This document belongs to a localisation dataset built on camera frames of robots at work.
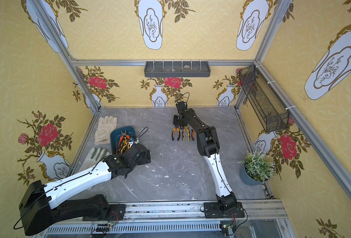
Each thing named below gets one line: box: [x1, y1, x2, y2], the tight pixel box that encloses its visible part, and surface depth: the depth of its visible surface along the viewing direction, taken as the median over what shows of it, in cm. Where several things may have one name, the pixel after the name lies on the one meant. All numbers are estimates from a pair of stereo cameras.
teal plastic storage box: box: [110, 125, 136, 155], surface depth 102 cm
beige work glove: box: [94, 116, 118, 145], surface depth 109 cm
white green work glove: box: [77, 146, 112, 173], surface depth 94 cm
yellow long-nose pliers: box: [171, 127, 181, 142], surface depth 105 cm
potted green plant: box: [237, 151, 277, 186], surface depth 75 cm
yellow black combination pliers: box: [182, 125, 191, 142], surface depth 106 cm
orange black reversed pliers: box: [116, 129, 130, 155], surface depth 102 cm
